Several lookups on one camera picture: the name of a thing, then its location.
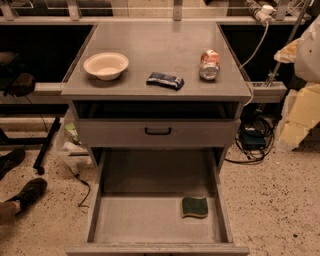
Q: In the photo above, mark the green yellow sponge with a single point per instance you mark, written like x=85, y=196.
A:
x=194, y=207

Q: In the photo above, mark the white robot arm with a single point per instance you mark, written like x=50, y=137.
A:
x=304, y=113

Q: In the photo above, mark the grey drawer cabinet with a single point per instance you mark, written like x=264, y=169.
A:
x=162, y=46

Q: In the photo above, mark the closed grey top drawer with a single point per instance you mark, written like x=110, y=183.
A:
x=130, y=133

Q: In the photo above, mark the open grey middle drawer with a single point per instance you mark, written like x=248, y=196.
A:
x=136, y=208

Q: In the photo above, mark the blue snack bar wrapper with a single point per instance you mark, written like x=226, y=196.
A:
x=165, y=80

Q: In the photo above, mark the orange soda can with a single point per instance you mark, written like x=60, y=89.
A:
x=209, y=65

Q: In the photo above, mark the white paper bowl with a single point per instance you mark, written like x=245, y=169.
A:
x=106, y=66

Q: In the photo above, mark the clear plastic bag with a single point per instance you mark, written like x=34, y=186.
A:
x=68, y=147

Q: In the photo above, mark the black stand leg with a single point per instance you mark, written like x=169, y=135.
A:
x=45, y=146

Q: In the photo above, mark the metal pole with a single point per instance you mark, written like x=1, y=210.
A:
x=281, y=13

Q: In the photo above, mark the black shoe near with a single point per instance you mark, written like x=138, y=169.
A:
x=29, y=194

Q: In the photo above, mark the black shoe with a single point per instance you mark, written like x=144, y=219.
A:
x=29, y=194
x=11, y=160

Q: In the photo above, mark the black shoe far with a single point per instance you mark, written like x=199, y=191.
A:
x=11, y=160

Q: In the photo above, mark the black drawer handle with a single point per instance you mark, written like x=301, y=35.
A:
x=157, y=131

